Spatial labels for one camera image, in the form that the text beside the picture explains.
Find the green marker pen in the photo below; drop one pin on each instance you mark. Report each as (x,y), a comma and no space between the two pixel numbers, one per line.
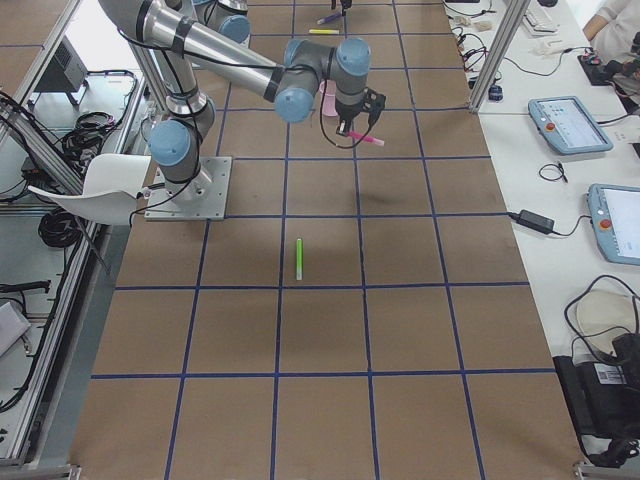
(299,260)

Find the far blue teach pendant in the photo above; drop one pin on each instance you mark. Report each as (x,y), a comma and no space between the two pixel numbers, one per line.
(567,126)

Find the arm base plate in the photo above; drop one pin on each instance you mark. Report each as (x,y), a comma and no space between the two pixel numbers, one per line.
(204,198)

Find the black power adapter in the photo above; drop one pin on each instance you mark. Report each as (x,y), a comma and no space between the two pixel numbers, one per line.
(533,221)

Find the purple marker pen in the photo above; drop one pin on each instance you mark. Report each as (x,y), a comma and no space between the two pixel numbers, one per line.
(330,18)

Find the aluminium frame post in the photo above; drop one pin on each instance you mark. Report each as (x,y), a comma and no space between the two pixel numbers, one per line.
(505,33)

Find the blue teach pendant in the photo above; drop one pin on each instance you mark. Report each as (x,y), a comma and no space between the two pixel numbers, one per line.
(567,126)
(614,213)

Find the seated person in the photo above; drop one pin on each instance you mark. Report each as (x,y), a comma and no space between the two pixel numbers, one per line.
(611,31)

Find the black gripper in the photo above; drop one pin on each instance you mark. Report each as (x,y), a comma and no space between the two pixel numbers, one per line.
(347,114)

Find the pink marker pen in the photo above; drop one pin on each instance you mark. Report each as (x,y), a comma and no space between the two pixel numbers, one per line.
(357,137)

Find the near blue teach pendant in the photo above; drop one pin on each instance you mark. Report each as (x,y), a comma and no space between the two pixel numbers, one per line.
(614,213)

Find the black box device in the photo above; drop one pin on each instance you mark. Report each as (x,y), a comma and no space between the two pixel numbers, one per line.
(602,397)

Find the pink mesh cup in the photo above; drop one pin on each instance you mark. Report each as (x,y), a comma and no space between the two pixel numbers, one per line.
(327,91)

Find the yellow marker pen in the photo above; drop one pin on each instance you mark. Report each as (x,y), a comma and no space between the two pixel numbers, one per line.
(324,31)

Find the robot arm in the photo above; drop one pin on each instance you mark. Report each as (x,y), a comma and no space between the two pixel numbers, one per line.
(180,39)
(227,17)

